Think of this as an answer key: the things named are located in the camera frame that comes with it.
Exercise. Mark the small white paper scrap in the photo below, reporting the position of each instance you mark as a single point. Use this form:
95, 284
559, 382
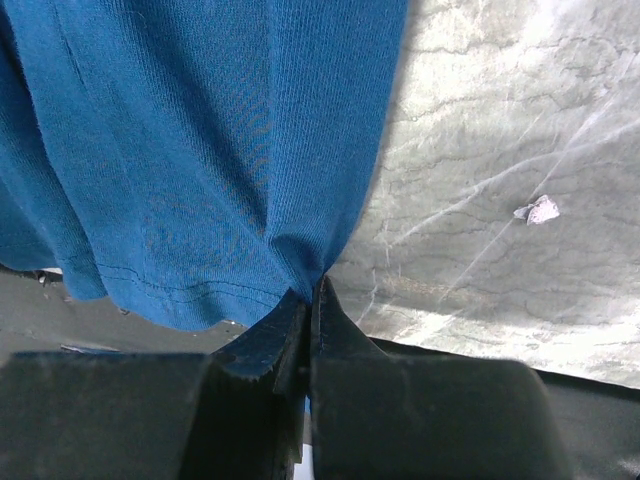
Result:
539, 212

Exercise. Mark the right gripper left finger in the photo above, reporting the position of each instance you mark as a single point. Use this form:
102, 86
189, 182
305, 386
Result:
236, 413

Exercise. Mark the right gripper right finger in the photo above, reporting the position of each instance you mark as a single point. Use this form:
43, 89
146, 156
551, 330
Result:
434, 416

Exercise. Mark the blue mickey t shirt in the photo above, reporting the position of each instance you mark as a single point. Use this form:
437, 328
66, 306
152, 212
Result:
194, 161

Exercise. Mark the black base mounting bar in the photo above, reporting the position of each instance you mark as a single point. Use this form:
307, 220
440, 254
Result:
598, 422

